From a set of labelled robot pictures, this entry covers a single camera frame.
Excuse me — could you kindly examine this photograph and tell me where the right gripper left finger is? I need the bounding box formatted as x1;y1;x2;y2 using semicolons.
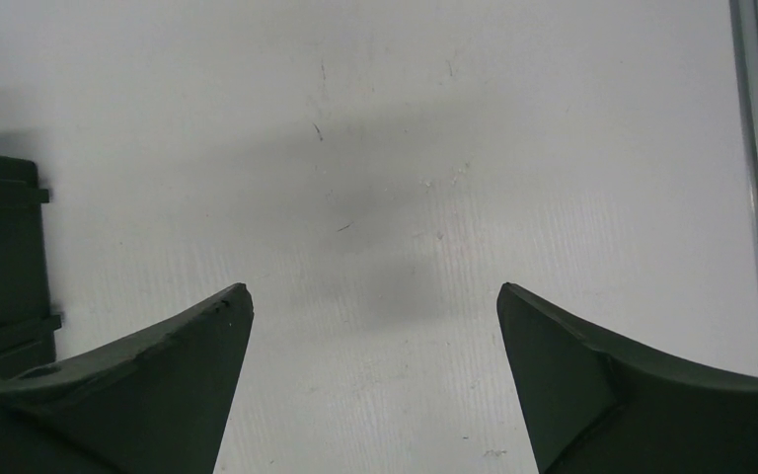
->
0;283;254;473

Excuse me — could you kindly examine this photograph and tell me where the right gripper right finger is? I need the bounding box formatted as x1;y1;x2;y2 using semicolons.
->
496;283;758;473

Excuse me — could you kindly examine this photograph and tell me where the black plastic bin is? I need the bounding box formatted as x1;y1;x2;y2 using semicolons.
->
0;156;62;378

